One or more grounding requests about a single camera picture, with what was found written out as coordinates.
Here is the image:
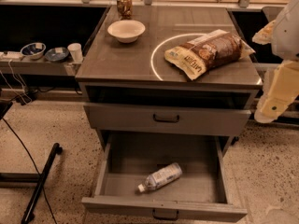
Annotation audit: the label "glass jar with food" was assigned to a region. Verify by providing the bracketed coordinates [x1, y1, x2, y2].
[117, 0, 133, 20]

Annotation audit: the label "clear plastic water bottle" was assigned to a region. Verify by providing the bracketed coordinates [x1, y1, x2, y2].
[138, 162, 182, 192]

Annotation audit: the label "white paper cup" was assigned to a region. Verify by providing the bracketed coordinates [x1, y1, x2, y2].
[67, 43, 83, 63]

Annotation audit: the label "black floor cable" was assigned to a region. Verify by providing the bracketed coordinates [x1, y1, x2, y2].
[1, 117, 59, 224]

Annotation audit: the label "dark blue bowl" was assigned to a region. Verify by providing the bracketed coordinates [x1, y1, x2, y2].
[45, 47, 69, 63]

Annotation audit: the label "open bottom drawer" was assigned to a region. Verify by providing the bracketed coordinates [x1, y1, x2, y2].
[82, 132, 247, 222]

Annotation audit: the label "white cables on shelf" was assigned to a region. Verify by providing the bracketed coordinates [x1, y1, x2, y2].
[0, 50, 34, 105]

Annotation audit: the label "white and blue bowl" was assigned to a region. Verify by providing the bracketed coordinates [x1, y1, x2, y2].
[21, 42, 46, 60]

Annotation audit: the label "black stand leg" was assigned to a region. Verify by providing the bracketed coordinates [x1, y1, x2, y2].
[21, 143, 63, 224]

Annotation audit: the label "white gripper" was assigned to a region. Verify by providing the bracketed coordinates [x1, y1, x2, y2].
[252, 21, 299, 123]

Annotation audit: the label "bagged loaf of bread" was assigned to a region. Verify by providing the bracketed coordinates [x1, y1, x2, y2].
[164, 29, 255, 80]

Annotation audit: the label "white ceramic bowl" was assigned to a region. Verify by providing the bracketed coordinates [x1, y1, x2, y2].
[107, 20, 146, 43]

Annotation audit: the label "closed upper drawer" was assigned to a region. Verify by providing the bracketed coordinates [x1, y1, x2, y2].
[84, 103, 250, 136]

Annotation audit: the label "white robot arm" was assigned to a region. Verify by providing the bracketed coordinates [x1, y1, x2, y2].
[252, 0, 299, 123]

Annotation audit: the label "grey side shelf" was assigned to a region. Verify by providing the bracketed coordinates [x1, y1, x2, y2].
[0, 59, 80, 77]

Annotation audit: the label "grey drawer cabinet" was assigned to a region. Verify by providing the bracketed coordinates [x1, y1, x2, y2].
[75, 5, 263, 224]

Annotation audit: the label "grey chair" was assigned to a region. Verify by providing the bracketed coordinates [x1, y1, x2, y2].
[262, 7, 283, 21]

